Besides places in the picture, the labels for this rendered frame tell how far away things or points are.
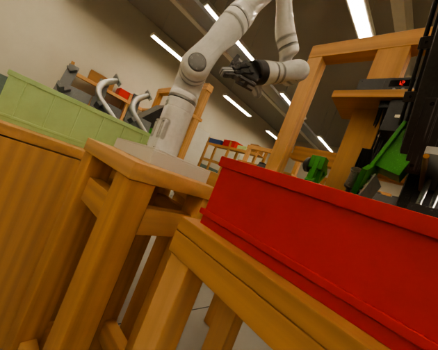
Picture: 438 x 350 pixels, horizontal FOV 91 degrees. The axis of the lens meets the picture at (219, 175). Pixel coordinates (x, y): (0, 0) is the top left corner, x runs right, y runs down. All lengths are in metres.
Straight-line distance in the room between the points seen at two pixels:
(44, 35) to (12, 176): 6.57
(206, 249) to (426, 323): 0.23
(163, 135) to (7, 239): 0.66
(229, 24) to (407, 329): 0.77
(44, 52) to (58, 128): 6.35
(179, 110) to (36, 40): 6.81
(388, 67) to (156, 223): 1.34
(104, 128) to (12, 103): 0.29
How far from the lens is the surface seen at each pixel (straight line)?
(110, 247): 0.55
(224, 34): 0.79
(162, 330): 0.41
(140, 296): 1.10
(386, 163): 0.87
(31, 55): 7.33
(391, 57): 1.53
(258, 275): 0.28
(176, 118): 0.67
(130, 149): 0.70
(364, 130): 1.33
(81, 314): 0.62
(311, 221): 0.28
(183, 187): 0.57
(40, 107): 1.05
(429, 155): 0.68
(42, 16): 7.53
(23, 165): 0.97
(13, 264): 1.10
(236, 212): 0.33
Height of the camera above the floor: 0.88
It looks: 1 degrees up
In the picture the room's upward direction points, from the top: 22 degrees clockwise
